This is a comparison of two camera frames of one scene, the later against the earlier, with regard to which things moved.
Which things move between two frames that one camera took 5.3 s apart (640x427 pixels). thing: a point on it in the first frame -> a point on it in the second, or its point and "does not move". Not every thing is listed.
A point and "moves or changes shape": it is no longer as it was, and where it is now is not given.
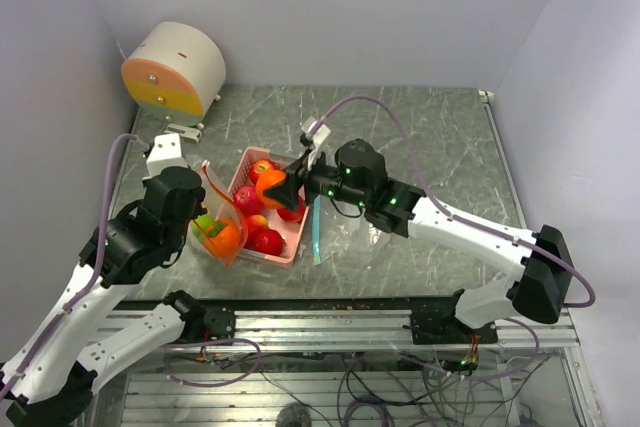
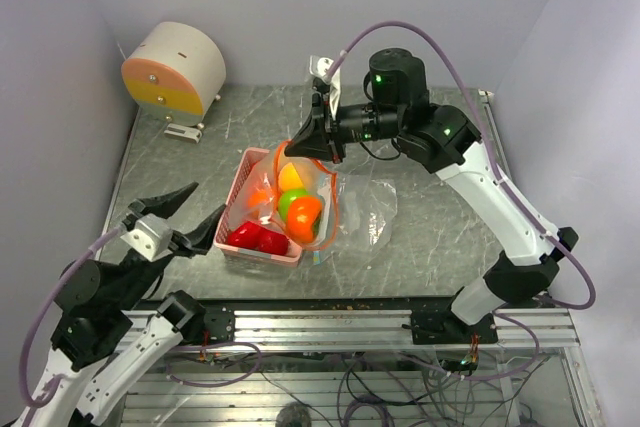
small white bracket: [183, 132] does not move
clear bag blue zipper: [340, 230] does not move
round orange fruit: [266, 180] -> [258, 198]
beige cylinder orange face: [176, 73] does not move
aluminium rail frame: [337, 326] does not move
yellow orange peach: [226, 242] moves or changes shape
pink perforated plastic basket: [293, 232] -> [222, 242]
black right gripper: [287, 192] -> [320, 137]
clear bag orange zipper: [222, 231] -> [296, 195]
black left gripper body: [180, 234] -> [139, 277]
